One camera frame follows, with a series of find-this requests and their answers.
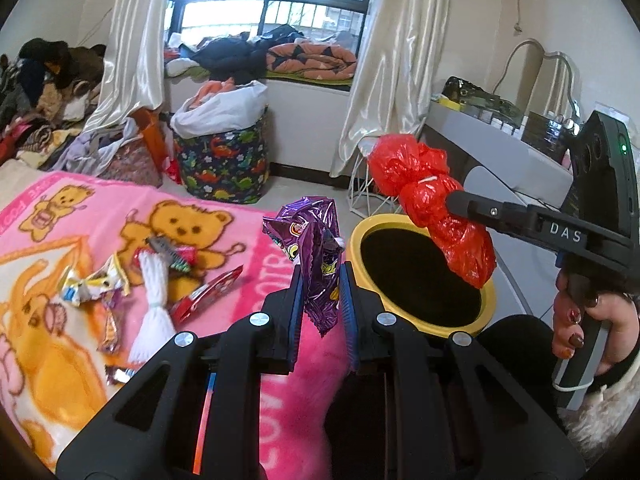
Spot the pile of clothes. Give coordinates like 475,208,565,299
0,37,109,162

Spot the small red candy packet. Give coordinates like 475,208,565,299
170,247,199,274

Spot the dark brown wrapper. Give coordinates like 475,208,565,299
146,236,177,262

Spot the person's right hand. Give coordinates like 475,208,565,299
551,264,640,378

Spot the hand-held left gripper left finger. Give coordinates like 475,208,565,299
55,264,305,480

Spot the camouflage bag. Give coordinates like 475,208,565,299
442,76,524,117

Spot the pink teddy bear blanket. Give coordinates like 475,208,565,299
0,170,352,477

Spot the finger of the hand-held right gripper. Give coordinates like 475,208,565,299
444,188,540,242

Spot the dinosaur print laundry basket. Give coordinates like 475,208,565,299
172,109,271,206

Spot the person's right forearm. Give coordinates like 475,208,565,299
564,347,640,461

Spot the lavender cloth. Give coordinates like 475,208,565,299
54,125,137,172

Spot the dark jacket pile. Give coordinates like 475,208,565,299
191,24,307,84

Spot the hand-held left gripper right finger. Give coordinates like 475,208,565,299
339,261,587,480

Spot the person's black trouser leg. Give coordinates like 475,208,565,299
477,314,568,433

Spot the white gold snack wrapper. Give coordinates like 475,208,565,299
60,255,134,309

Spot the yellow trash bin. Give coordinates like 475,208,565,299
348,213,497,349

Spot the green cushion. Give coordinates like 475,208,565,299
264,70,354,93

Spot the shiny pink foil wrapper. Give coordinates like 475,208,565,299
96,292,125,356

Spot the white framed mirror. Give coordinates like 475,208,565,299
497,38,582,127

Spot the white wire stool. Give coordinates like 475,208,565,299
348,135,402,219

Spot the grey desk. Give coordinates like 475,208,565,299
419,99,576,317

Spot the cream satin curtain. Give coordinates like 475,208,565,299
82,0,194,134
332,0,454,177

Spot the orange cloth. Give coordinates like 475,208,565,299
195,78,237,106

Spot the purple foil snack wrapper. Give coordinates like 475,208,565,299
262,196,347,339

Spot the orange patterned quilt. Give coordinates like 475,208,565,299
265,41,359,81

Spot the white foam fruit net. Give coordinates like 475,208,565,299
127,250,177,364

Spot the red snack packet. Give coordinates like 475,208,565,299
167,265,245,324

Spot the red plastic bag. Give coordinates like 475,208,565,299
367,134,497,290

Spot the small silver foil wrapper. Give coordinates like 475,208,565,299
104,365,137,386

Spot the white plastic bag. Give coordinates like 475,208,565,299
170,80,269,140

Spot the floral fabric box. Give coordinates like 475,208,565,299
99,135,164,189

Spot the orange paper bag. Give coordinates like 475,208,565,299
132,107,177,177

